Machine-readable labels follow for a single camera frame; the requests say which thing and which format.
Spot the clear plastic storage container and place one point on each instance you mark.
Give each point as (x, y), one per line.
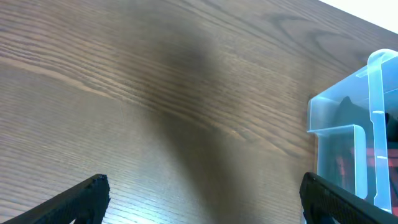
(373, 87)

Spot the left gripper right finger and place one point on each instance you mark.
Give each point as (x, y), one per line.
(324, 202)

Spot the red plaid flannel shirt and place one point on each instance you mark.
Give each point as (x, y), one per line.
(360, 177)

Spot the black garment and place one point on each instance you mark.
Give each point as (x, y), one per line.
(349, 113)

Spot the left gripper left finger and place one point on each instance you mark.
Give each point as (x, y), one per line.
(84, 203)

